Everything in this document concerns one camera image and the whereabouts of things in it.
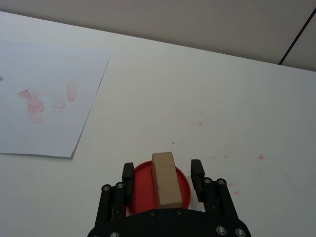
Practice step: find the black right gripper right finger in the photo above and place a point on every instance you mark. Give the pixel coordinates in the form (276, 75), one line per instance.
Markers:
(197, 177)

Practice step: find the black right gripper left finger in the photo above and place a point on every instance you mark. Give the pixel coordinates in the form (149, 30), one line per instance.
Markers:
(128, 182)

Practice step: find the round red ink dish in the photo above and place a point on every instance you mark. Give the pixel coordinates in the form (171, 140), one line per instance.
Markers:
(143, 187)

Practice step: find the plain wooden block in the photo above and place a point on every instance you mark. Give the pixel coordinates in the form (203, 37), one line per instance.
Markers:
(166, 182)

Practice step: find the white paper sheet, red prints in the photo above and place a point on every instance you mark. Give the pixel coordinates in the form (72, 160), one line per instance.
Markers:
(49, 81)

